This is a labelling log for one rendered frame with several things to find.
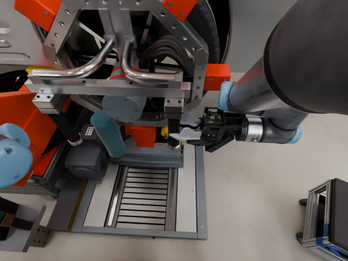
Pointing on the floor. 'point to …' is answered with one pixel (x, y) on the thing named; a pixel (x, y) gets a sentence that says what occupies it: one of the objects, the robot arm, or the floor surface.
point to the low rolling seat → (327, 220)
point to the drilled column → (39, 237)
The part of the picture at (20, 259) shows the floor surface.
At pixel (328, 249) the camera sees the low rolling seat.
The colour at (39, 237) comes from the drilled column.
